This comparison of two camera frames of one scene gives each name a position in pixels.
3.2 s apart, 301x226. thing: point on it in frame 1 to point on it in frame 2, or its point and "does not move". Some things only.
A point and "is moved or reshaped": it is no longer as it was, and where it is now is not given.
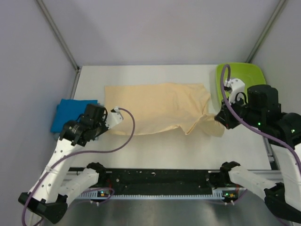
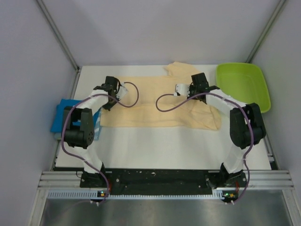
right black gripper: (223, 116) to (191, 87)
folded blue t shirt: (69, 109) does not move
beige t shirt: (147, 107) is moved or reshaped
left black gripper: (105, 129) to (108, 107)
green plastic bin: (243, 76) does not move
